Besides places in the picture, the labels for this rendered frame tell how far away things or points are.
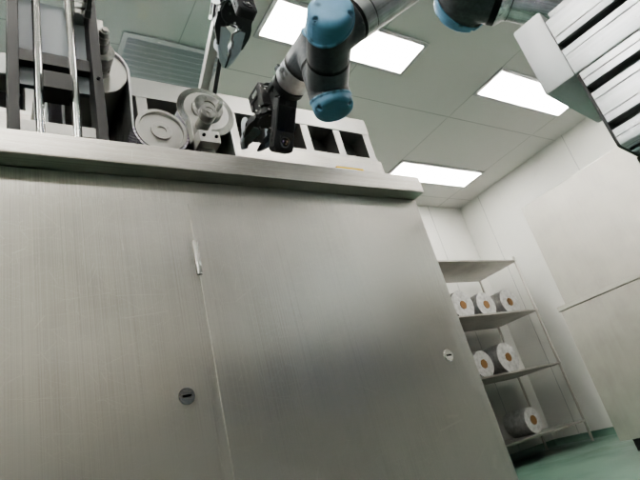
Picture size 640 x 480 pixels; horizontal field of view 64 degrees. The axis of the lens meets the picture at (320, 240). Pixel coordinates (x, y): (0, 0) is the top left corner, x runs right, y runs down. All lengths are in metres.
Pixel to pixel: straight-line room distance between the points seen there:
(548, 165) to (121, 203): 5.40
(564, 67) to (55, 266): 0.64
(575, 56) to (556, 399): 5.52
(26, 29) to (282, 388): 0.86
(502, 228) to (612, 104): 5.64
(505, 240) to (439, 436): 5.31
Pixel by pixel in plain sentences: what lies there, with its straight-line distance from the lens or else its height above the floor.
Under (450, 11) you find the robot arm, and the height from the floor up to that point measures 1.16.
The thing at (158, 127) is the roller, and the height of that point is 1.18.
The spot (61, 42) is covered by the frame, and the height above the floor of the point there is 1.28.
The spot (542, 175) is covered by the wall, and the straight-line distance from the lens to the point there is 5.96.
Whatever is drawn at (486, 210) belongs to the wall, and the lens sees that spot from 6.34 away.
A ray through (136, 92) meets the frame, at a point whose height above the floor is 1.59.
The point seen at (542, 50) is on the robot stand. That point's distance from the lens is 0.63.
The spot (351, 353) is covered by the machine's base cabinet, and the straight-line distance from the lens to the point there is 0.86.
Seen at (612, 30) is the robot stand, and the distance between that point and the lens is 0.60.
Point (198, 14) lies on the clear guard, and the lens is 1.87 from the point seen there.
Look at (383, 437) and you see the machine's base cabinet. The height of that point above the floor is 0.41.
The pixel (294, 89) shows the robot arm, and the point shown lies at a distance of 1.07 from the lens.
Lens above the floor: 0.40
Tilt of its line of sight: 23 degrees up
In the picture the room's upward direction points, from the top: 15 degrees counter-clockwise
